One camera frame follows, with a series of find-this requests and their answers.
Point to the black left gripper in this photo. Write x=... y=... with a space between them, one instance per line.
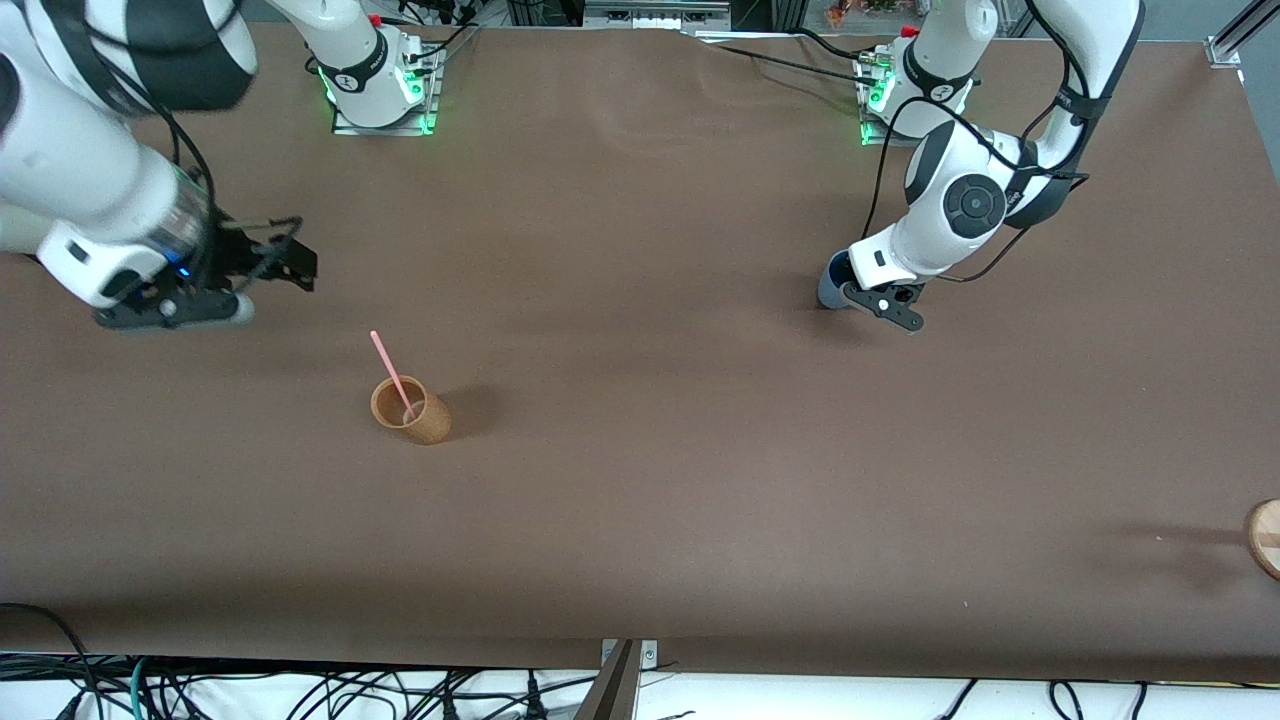
x=903 y=295

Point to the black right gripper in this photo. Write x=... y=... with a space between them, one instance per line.
x=243 y=255

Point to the blue plastic cup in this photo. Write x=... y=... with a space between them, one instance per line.
x=830 y=290

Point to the pink chopstick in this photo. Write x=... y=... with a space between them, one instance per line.
x=385 y=358

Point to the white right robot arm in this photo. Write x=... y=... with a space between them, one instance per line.
x=80 y=170

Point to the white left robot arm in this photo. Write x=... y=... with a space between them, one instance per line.
x=1090 y=30

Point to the brown wooden cup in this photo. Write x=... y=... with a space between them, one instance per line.
x=430 y=425

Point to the silver metal box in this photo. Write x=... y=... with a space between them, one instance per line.
x=655 y=12

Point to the round wooden disc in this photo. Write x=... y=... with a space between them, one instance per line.
x=1266 y=540

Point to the dark table support beam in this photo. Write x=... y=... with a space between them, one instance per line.
x=612 y=690

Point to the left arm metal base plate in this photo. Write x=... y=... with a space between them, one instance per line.
x=862 y=100

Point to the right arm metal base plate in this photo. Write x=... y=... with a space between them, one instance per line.
x=425 y=100

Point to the aluminium frame profile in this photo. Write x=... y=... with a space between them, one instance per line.
x=1240 y=35

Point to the silver metal bracket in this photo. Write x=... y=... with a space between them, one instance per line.
x=650 y=655

